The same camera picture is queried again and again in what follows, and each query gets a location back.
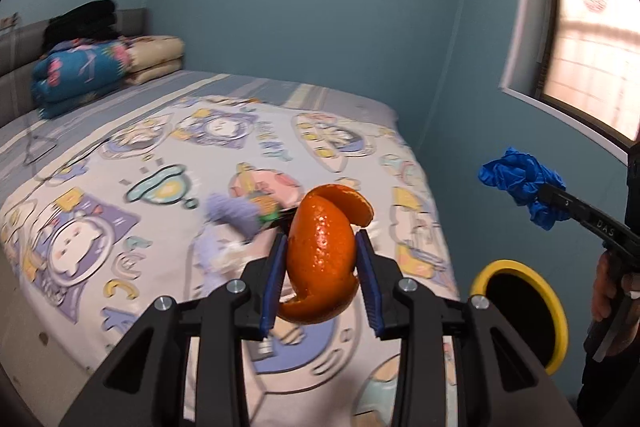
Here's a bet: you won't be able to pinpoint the window with brown frame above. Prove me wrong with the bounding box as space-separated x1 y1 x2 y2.
500 0 640 152

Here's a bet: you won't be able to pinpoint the blue floral folded quilt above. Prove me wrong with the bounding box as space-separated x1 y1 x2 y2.
31 38 132 120

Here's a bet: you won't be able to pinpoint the cartoon printed blanket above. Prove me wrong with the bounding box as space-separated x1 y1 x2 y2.
0 94 461 427

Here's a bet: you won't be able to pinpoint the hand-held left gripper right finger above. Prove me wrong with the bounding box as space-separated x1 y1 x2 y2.
354 229 583 427

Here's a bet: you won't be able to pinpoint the black folded clothes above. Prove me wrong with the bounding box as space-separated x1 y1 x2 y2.
44 0 118 50

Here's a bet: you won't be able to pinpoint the beige folded quilt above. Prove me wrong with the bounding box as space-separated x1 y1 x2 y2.
122 35 185 86

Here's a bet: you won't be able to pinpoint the person's right hand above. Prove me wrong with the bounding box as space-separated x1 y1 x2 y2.
591 252 640 323

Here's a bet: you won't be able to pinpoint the thin black cable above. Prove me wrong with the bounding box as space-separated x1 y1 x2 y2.
22 107 101 168

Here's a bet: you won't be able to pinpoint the blue glove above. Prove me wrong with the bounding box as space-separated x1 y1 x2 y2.
477 147 571 230

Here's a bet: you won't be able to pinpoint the green snack packet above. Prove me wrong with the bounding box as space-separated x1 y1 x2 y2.
252 194 301 225

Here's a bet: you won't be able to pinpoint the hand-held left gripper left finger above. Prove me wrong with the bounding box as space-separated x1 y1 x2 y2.
59 232 291 427

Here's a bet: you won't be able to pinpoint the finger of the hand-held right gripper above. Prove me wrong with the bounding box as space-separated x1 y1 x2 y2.
537 183 587 222

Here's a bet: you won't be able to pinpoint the orange peel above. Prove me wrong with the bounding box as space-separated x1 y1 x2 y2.
277 184 375 323

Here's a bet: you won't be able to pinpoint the yellow rimmed black trash bin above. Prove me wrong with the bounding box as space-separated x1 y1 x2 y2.
469 259 570 375

